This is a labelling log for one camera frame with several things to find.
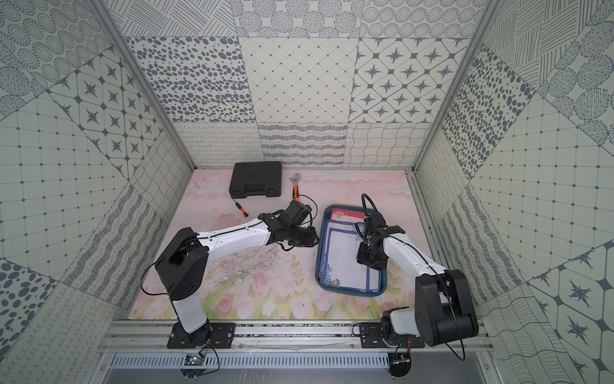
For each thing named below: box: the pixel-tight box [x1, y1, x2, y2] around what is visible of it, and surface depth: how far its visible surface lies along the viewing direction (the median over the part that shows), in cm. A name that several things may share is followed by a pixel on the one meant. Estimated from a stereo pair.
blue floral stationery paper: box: [319, 220, 383, 292], surface depth 90 cm
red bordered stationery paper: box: [330, 208, 366, 222], surface depth 102 cm
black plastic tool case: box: [228, 160, 283, 199], surface depth 110 cm
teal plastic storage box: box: [314, 204, 388, 297], surface depth 89 cm
